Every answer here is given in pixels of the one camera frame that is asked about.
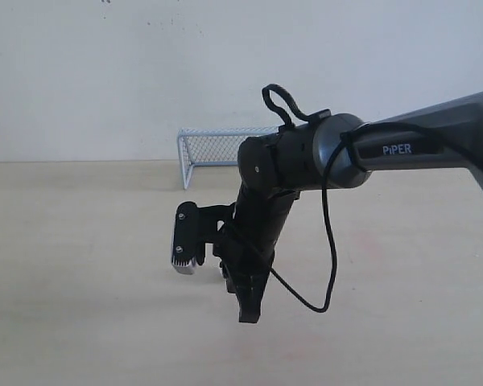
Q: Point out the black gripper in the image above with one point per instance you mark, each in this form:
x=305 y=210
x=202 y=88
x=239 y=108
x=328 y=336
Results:
x=247 y=248

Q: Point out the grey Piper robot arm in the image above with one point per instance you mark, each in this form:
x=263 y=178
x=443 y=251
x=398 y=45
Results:
x=333 y=151

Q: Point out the white mesh mini goal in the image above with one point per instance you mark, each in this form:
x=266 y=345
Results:
x=212 y=147

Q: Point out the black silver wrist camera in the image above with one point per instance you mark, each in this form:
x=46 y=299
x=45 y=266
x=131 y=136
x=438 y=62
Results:
x=195 y=227

